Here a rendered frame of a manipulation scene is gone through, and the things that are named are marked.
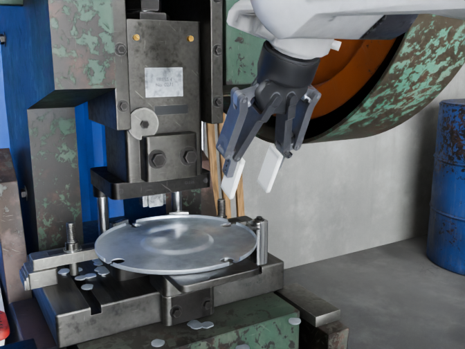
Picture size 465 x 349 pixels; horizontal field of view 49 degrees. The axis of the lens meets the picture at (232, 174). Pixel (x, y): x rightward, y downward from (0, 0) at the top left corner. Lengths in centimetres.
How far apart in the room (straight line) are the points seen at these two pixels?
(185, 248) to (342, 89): 43
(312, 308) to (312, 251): 188
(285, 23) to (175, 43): 47
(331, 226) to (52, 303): 218
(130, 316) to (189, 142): 32
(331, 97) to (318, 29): 56
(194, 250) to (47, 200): 40
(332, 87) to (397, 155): 215
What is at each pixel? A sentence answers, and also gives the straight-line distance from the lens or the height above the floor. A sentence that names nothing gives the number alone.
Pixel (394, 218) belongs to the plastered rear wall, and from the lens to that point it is 328.
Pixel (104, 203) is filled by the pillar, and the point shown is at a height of 82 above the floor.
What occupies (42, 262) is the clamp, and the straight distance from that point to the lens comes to 99.
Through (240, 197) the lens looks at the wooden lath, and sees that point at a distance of 221.
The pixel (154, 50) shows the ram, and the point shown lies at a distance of 92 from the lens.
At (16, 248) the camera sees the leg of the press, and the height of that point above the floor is 70.
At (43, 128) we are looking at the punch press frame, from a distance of 113.
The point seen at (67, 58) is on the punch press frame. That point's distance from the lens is 83.
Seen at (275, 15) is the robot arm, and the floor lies 114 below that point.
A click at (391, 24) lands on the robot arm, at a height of 114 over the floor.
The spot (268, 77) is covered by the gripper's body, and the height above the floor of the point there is 108.
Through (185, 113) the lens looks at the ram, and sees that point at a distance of 94.
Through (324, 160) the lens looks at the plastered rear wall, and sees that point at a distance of 279.
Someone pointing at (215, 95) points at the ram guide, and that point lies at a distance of 93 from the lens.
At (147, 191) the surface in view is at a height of 87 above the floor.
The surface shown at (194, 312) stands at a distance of 95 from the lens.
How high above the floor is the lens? 111
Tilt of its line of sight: 13 degrees down
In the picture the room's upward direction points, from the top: straight up
